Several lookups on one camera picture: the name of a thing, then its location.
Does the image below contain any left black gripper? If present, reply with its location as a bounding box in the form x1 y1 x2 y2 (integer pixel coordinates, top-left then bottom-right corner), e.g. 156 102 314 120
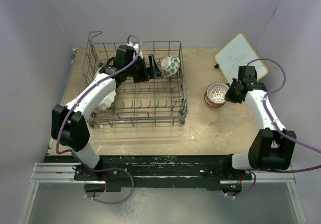
125 54 163 83

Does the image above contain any brown patterned white bowl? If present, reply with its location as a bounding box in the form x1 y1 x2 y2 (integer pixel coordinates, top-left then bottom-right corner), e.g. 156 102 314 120
206 82 229 104

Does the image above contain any green leaf patterned bowl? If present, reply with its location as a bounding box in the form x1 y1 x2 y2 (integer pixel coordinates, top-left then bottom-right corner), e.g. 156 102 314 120
161 56 181 77

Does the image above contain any orange red patterned bowl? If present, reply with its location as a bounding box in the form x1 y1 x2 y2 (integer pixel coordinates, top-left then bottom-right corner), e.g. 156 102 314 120
204 95 225 108

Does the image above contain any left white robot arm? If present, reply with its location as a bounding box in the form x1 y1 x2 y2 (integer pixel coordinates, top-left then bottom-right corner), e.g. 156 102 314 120
51 43 163 180

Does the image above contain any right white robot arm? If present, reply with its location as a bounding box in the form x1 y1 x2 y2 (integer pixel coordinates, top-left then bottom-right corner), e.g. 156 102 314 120
223 66 296 179

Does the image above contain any white fluted bowl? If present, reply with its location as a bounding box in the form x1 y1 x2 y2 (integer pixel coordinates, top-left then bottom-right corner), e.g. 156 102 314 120
97 90 116 111

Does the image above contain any grey wire dish rack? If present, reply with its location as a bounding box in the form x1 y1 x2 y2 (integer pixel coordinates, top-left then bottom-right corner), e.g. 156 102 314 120
79 31 188 127

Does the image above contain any small whiteboard yellow frame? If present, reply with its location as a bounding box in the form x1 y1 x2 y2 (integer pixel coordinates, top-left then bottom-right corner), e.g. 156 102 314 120
215 33 260 84

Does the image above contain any white cup with handle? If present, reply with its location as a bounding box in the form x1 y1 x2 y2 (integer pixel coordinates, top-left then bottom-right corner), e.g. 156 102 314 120
93 71 104 82

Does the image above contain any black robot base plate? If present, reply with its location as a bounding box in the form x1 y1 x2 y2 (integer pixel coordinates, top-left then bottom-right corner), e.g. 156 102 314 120
72 155 252 192

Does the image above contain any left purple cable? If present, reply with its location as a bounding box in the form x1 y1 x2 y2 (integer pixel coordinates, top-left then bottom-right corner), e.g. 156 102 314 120
55 35 144 204

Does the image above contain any aluminium rail frame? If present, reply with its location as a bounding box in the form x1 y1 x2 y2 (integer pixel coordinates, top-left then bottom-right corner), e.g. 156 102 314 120
19 156 306 223

